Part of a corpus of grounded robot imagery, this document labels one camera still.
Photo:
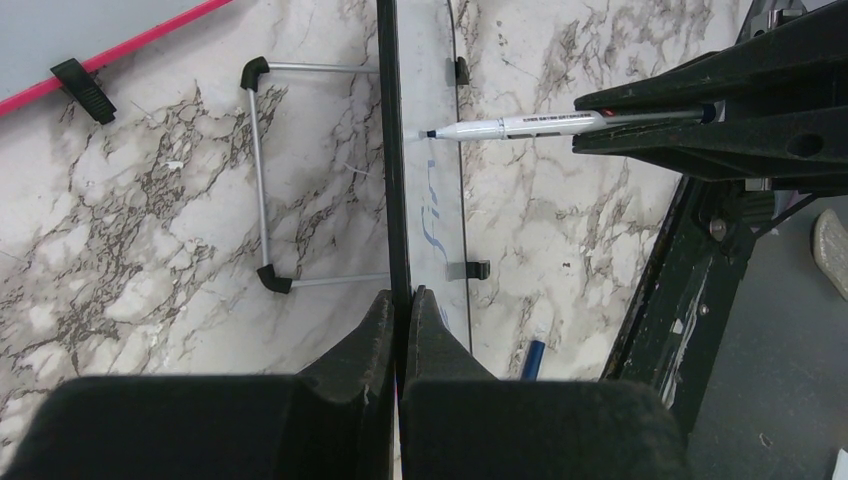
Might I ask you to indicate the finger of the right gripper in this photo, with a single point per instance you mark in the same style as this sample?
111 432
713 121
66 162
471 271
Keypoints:
808 45
804 144

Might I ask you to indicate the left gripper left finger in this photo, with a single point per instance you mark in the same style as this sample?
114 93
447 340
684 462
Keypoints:
331 420

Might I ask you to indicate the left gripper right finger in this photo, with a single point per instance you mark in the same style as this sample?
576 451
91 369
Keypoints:
458 421

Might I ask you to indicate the blue marker cap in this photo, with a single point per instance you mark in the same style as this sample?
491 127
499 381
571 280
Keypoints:
533 360

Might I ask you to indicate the black framed small whiteboard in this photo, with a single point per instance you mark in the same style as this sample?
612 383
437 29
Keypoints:
420 75

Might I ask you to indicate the whiteboard marker pen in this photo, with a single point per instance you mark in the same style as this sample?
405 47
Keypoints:
566 124

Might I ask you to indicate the pink framed whiteboard with writing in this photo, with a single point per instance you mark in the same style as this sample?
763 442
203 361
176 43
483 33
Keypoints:
47 45

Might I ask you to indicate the grey object on floor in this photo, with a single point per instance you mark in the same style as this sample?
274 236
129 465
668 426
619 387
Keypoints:
829 248

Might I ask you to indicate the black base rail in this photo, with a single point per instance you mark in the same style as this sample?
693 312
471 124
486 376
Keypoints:
673 328

